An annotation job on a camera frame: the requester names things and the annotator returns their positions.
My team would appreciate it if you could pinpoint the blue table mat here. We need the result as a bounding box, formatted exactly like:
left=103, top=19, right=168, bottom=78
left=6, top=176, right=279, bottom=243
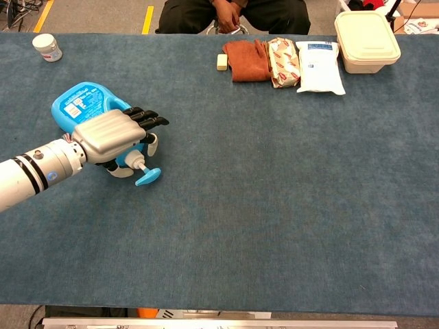
left=0, top=32, right=439, bottom=318

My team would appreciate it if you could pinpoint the cream lidded plastic box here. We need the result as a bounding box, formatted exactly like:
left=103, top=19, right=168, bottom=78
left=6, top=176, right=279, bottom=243
left=333, top=10, right=402, bottom=75

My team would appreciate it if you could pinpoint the chrome stool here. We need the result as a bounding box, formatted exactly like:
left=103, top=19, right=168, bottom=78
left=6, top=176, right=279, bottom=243
left=205, top=20, right=250, bottom=36

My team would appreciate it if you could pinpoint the black floor cable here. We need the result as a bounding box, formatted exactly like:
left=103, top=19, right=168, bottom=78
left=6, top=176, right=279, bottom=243
left=28, top=304, right=46, bottom=329

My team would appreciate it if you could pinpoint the black stand pole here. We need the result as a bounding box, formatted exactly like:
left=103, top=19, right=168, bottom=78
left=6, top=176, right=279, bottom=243
left=383, top=0, right=403, bottom=22

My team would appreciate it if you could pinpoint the rust brown folded cloth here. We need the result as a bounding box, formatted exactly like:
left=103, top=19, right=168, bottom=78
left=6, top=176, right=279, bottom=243
left=222, top=39, right=272, bottom=83

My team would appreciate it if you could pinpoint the yellow floor tape strip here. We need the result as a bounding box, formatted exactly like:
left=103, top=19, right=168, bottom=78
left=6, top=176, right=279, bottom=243
left=141, top=5, right=155, bottom=35
left=33, top=0, right=55, bottom=34

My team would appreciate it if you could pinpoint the aluminium profile rail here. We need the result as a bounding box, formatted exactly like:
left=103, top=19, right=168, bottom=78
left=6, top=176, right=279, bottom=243
left=41, top=317, right=399, bottom=329

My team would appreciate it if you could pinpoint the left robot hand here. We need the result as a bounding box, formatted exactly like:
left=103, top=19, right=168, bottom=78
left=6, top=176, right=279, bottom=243
left=71, top=106, right=171, bottom=178

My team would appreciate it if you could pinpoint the brown cardboard box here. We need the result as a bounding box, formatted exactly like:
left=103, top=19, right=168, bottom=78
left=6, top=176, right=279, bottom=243
left=393, top=2, right=439, bottom=34

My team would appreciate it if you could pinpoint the beige red-print snack packet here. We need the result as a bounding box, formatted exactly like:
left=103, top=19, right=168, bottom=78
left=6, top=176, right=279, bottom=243
left=266, top=37, right=301, bottom=89

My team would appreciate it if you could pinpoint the white refill pouch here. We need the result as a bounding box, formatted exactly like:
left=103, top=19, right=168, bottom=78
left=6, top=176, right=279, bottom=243
left=294, top=40, right=346, bottom=96

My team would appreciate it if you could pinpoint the seated person in black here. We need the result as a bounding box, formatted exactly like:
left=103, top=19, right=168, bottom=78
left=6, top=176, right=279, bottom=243
left=155, top=0, right=311, bottom=36

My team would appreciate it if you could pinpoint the white printed bag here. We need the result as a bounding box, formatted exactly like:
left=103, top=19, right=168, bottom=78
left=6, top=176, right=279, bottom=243
left=403, top=16, right=439, bottom=35

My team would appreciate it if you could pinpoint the white storage bin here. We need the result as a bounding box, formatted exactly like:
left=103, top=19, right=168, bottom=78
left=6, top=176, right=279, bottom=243
left=337, top=0, right=390, bottom=14

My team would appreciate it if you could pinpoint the small white jar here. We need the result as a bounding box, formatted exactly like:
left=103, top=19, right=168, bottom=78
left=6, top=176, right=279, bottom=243
left=32, top=33, right=64, bottom=63

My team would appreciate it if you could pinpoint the blue pump detergent bottle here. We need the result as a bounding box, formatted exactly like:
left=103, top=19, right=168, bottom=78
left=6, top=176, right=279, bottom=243
left=51, top=81, right=163, bottom=187

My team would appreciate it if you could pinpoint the black cable bundle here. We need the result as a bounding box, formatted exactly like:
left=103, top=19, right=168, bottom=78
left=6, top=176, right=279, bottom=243
left=0, top=0, right=45, bottom=31

